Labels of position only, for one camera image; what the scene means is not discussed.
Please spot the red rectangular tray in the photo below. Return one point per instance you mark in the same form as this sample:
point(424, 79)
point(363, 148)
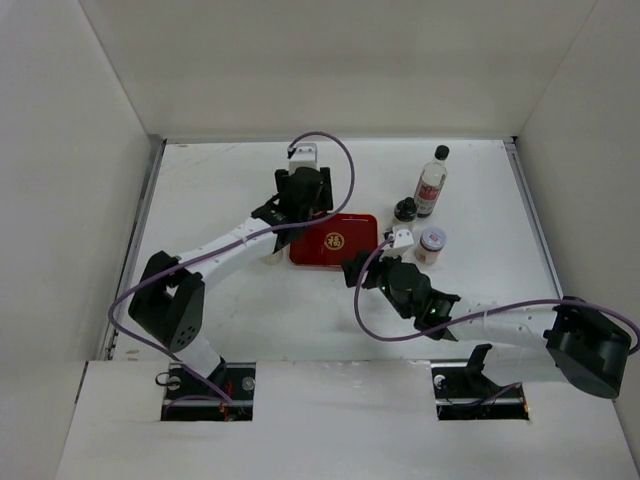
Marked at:
point(340, 238)

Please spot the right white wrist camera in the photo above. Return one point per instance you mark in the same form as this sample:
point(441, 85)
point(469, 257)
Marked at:
point(401, 237)

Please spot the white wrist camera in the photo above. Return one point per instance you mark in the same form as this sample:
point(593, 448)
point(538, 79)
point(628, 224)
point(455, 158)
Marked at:
point(401, 237)
point(302, 155)

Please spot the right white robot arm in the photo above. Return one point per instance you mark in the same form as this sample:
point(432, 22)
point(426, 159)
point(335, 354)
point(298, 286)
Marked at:
point(547, 340)

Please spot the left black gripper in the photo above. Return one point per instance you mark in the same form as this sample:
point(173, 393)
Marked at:
point(322, 201)

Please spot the tall clear vinegar bottle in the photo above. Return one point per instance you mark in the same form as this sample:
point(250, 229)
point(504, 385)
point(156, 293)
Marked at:
point(431, 182)

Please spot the silver-capped glass shaker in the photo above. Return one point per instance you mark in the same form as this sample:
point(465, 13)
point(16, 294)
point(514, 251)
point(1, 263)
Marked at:
point(273, 258)

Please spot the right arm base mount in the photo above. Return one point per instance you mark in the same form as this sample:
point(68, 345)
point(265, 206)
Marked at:
point(463, 393)

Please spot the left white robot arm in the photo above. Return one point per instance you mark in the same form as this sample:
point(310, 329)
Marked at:
point(171, 310)

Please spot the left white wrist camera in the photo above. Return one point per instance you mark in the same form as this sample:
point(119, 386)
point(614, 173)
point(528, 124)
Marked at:
point(302, 155)

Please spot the small pink-lidded spice jar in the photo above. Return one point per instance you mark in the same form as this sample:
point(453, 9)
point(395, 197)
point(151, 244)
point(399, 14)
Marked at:
point(430, 244)

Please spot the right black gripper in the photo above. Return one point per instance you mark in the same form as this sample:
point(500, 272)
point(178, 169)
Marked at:
point(352, 266)

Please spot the black-capped white bottle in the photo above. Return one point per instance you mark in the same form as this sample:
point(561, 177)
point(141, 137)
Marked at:
point(405, 213)

